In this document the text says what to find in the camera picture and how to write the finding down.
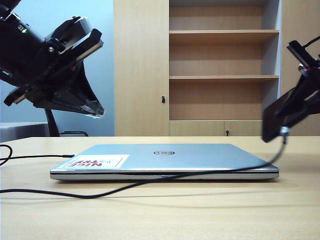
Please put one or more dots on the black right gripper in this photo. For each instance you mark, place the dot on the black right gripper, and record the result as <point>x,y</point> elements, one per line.
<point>310,66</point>

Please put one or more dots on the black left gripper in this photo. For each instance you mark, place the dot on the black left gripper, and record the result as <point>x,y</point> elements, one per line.
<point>57,65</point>

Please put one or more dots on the black smartphone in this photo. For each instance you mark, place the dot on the black smartphone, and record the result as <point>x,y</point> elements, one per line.
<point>271,122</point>

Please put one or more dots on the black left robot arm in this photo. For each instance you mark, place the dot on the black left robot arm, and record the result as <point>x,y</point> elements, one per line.
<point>15,45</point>

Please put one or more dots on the black office chair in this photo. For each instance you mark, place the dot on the black office chair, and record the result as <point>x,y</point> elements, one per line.
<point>52,125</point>

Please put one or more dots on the white red laptop sticker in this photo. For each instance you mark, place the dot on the white red laptop sticker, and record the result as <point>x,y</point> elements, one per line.
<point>105,161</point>

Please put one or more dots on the light wooden cabinet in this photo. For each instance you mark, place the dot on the light wooden cabinet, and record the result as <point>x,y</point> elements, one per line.
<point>140,62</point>

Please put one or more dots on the black cabinet door key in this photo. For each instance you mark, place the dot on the black cabinet door key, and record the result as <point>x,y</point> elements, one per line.
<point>163,99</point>
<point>227,132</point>

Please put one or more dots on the silver Dell laptop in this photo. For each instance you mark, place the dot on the silver Dell laptop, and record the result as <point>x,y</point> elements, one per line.
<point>175,160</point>

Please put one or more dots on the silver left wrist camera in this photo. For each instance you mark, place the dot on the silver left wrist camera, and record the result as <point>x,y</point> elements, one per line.
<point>80,27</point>

